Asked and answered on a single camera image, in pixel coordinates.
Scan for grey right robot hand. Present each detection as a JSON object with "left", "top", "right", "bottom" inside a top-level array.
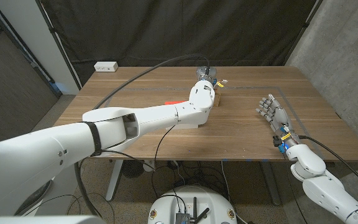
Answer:
[{"left": 255, "top": 94, "right": 293, "bottom": 136}]

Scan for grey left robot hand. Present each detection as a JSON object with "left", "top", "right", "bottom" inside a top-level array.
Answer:
[{"left": 196, "top": 66, "right": 218, "bottom": 83}]

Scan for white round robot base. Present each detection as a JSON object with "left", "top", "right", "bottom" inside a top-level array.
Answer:
[{"left": 147, "top": 185, "right": 238, "bottom": 224}]

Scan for red lidded white box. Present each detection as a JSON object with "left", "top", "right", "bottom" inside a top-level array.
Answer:
[{"left": 164, "top": 100, "right": 200, "bottom": 131}]

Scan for white power outlet box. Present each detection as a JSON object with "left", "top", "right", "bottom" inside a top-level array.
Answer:
[{"left": 93, "top": 61, "right": 119, "bottom": 73}]

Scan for black antenna electronics box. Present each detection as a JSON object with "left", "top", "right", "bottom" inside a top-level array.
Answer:
[{"left": 175, "top": 197, "right": 211, "bottom": 224}]

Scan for grey tape outline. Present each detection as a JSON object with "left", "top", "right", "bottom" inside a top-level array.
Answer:
[{"left": 104, "top": 86, "right": 323, "bottom": 158}]

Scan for grey table leg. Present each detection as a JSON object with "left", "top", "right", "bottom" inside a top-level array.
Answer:
[{"left": 259, "top": 161, "right": 282, "bottom": 207}]

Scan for black fabric backdrop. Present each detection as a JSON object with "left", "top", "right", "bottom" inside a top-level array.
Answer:
[{"left": 35, "top": 0, "right": 323, "bottom": 86}]

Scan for black backdrop stand pole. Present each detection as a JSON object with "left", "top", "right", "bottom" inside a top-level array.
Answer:
[
  {"left": 283, "top": 0, "right": 323, "bottom": 66},
  {"left": 35, "top": 0, "right": 83, "bottom": 91}
]

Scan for white round foot disc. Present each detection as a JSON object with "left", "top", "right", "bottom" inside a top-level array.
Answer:
[{"left": 142, "top": 159, "right": 156, "bottom": 173}]

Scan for small black floor fan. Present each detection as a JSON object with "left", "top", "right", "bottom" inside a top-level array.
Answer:
[{"left": 122, "top": 159, "right": 145, "bottom": 179}]

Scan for white table leg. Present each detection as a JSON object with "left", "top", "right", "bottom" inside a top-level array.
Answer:
[{"left": 105, "top": 159, "right": 124, "bottom": 202}]

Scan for white flat floor platform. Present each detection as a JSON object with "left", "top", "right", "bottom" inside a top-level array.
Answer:
[{"left": 35, "top": 164, "right": 80, "bottom": 216}]

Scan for black leather shoe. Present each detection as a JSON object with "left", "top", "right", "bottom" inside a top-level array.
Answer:
[{"left": 14, "top": 179, "right": 53, "bottom": 216}]

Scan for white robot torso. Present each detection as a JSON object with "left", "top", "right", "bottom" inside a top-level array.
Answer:
[{"left": 0, "top": 215, "right": 107, "bottom": 224}]

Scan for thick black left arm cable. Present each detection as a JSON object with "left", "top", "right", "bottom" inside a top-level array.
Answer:
[{"left": 73, "top": 54, "right": 211, "bottom": 218}]

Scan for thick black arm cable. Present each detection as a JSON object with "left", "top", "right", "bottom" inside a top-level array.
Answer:
[
  {"left": 298, "top": 135, "right": 358, "bottom": 195},
  {"left": 73, "top": 54, "right": 211, "bottom": 218}
]

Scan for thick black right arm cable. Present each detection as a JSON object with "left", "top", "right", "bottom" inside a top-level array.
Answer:
[{"left": 298, "top": 135, "right": 358, "bottom": 195}]

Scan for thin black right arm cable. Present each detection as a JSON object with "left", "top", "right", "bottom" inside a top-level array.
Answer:
[{"left": 286, "top": 158, "right": 309, "bottom": 224}]

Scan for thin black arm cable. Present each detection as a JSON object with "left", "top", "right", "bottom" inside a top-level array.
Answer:
[
  {"left": 103, "top": 124, "right": 177, "bottom": 172},
  {"left": 286, "top": 158, "right": 309, "bottom": 224}
]

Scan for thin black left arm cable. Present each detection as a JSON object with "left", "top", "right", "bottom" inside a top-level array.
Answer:
[{"left": 103, "top": 124, "right": 177, "bottom": 172}]

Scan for white floor cable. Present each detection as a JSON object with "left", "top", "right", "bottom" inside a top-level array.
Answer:
[{"left": 221, "top": 160, "right": 248, "bottom": 224}]

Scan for thin black floor cable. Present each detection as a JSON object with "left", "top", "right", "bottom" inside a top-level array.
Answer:
[{"left": 42, "top": 192, "right": 116, "bottom": 223}]

